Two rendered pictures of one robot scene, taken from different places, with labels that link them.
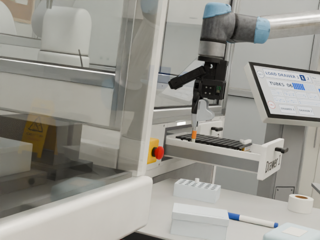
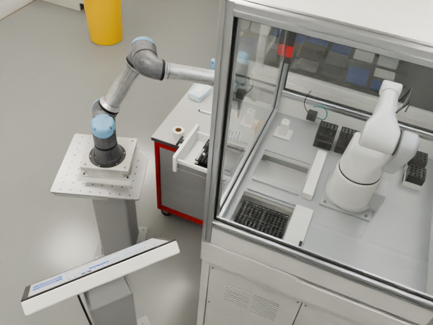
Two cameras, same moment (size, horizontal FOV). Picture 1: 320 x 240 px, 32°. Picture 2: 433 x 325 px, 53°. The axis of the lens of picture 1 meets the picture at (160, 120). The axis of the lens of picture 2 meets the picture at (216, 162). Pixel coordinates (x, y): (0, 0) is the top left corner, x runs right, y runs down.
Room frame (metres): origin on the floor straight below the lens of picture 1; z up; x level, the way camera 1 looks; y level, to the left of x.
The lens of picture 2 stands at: (3.52, -0.32, 2.47)
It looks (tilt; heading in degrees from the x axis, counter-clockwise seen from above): 45 degrees down; 176
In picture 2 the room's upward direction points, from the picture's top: 6 degrees clockwise
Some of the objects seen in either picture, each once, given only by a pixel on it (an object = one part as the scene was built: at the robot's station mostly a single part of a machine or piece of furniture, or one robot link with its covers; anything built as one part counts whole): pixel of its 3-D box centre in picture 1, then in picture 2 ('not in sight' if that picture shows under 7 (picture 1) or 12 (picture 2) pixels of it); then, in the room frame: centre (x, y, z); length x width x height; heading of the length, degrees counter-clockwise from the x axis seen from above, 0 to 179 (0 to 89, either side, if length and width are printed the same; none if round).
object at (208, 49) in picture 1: (211, 50); not in sight; (1.61, -0.12, 1.19); 0.08 x 0.08 x 0.05
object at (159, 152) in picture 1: (157, 152); not in sight; (1.62, -0.01, 0.88); 0.04 x 0.03 x 0.04; 158
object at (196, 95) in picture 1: (196, 98); not in sight; (1.59, -0.10, 1.05); 0.05 x 0.02 x 0.09; 166
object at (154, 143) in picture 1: (147, 150); not in sight; (1.64, 0.02, 0.88); 0.07 x 0.05 x 0.07; 158
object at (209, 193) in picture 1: (197, 190); not in sight; (1.61, -0.13, 0.78); 0.12 x 0.08 x 0.04; 76
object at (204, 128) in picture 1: (208, 135); not in sight; (2.24, -0.20, 0.87); 0.29 x 0.02 x 0.11; 158
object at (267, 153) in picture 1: (271, 157); (186, 147); (1.83, -0.38, 0.87); 0.29 x 0.02 x 0.11; 158
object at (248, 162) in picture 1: (211, 149); (222, 160); (1.91, -0.19, 0.86); 0.40 x 0.26 x 0.06; 68
